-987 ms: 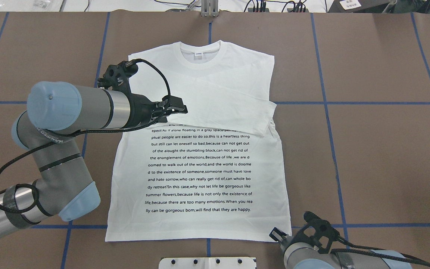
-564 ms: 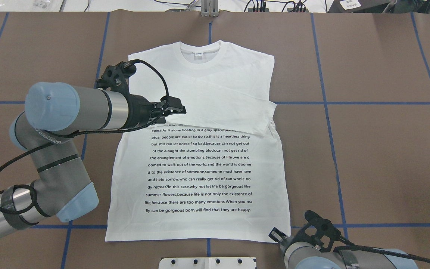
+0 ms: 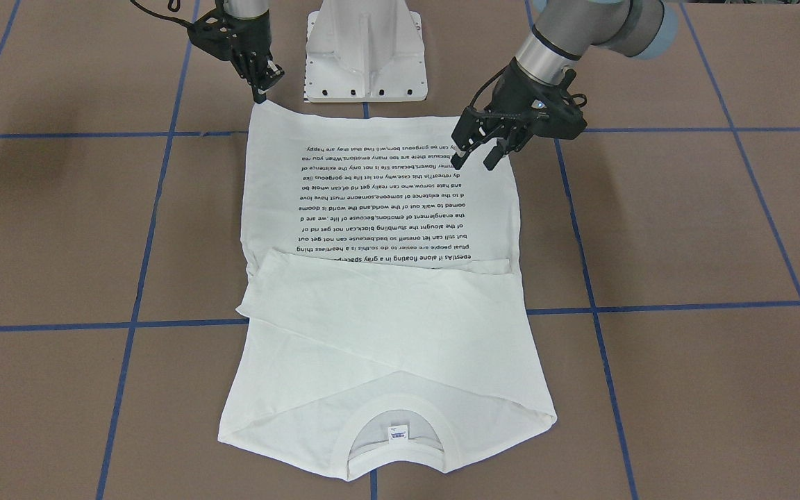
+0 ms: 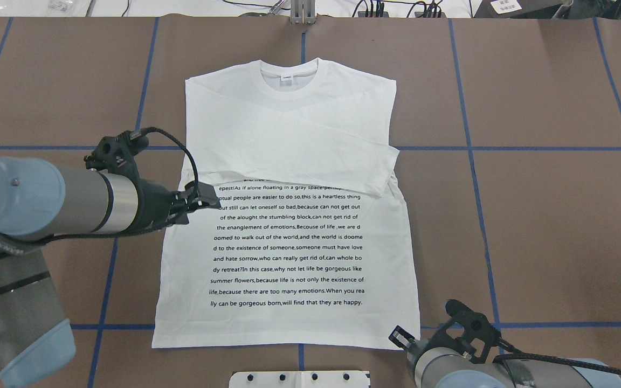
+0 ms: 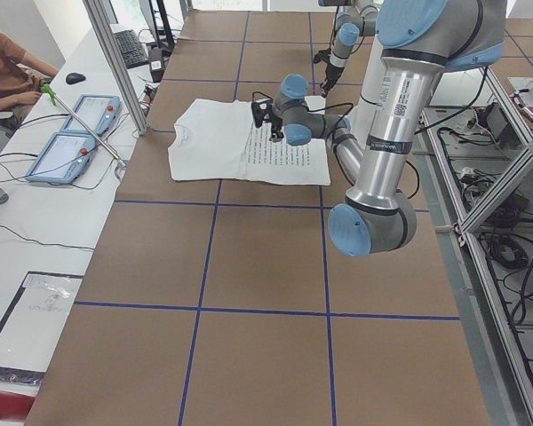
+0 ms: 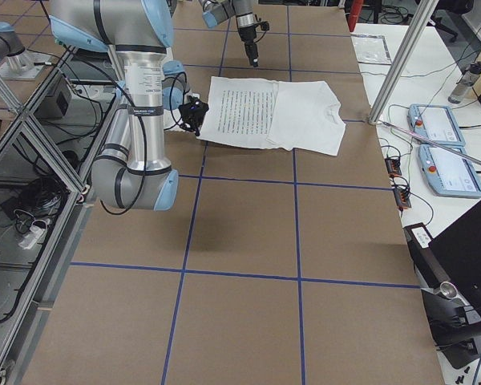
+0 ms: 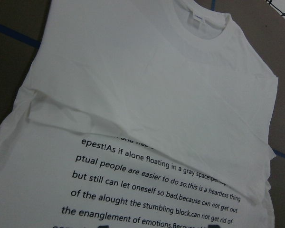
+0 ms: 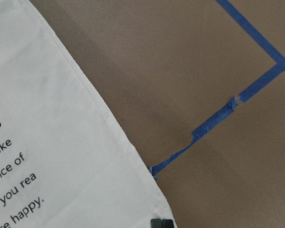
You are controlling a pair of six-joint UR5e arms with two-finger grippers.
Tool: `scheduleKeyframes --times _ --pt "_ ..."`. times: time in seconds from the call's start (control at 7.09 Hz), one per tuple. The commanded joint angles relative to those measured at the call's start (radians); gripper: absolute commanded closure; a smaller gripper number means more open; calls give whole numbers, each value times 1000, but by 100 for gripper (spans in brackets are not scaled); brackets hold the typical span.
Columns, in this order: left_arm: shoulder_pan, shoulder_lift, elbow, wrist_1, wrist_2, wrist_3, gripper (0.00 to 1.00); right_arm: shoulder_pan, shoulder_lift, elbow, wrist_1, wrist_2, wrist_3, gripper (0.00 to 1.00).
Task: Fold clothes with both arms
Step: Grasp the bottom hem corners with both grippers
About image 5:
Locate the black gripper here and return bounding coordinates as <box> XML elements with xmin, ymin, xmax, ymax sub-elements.
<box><xmin>313</xmin><ymin>48</ymin><xmax>345</xmax><ymax>98</ymax></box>
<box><xmin>251</xmin><ymin>99</ymin><xmax>284</xmax><ymax>142</ymax></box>

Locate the white long-sleeve printed shirt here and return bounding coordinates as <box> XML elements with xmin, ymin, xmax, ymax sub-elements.
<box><xmin>168</xmin><ymin>99</ymin><xmax>330</xmax><ymax>185</ymax></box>

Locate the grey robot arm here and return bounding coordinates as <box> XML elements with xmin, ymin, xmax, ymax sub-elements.
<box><xmin>251</xmin><ymin>1</ymin><xmax>506</xmax><ymax>256</ymax></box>
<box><xmin>313</xmin><ymin>1</ymin><xmax>380</xmax><ymax>98</ymax></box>

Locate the black keyboard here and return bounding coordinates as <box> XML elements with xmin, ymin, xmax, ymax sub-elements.
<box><xmin>113</xmin><ymin>29</ymin><xmax>148</xmax><ymax>69</ymax></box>

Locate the upper blue teach pendant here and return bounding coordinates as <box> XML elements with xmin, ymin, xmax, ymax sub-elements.
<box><xmin>73</xmin><ymin>94</ymin><xmax>122</xmax><ymax>137</ymax></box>

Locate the blue teach pendant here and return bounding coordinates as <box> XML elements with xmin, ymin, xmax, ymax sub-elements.
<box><xmin>73</xmin><ymin>94</ymin><xmax>122</xmax><ymax>137</ymax></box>
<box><xmin>25</xmin><ymin>131</ymin><xmax>97</xmax><ymax>185</ymax></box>

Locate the black computer mouse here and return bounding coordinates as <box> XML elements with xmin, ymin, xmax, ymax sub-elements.
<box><xmin>65</xmin><ymin>72</ymin><xmax>86</xmax><ymax>85</ymax></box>

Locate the lower blue teach pendant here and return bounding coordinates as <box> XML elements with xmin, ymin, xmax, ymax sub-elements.
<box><xmin>25</xmin><ymin>131</ymin><xmax>97</xmax><ymax>185</ymax></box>

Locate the green-tipped metal rod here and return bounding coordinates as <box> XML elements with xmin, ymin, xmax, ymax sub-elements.
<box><xmin>41</xmin><ymin>84</ymin><xmax>127</xmax><ymax>178</ymax></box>

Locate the person in orange shirt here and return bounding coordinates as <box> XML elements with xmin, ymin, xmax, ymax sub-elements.
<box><xmin>0</xmin><ymin>32</ymin><xmax>58</xmax><ymax>131</ymax></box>

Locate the paper sheet in sleeve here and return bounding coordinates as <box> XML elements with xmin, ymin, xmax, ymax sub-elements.
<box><xmin>0</xmin><ymin>271</ymin><xmax>83</xmax><ymax>387</ymax></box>

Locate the aluminium frame rack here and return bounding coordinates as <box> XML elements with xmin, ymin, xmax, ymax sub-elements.
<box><xmin>414</xmin><ymin>57</ymin><xmax>533</xmax><ymax>425</ymax></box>

